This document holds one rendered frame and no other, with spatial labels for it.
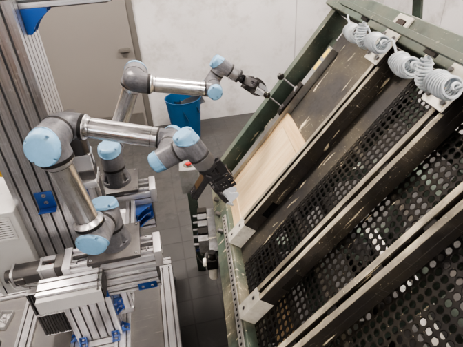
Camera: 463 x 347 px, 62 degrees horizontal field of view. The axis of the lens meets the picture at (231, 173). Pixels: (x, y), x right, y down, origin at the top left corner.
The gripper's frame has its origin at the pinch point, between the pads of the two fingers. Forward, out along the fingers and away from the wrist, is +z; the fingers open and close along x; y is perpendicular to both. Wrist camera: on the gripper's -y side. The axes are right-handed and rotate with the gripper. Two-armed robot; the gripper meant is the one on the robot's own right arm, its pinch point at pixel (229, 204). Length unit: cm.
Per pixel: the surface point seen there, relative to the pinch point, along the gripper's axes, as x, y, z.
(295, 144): 37, 35, 19
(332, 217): -21.9, 29.3, 10.4
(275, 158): 45, 23, 25
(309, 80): 64, 58, 9
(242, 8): 357, 83, 40
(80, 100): 351, -139, 20
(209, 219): 62, -28, 50
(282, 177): 18.7, 21.9, 17.2
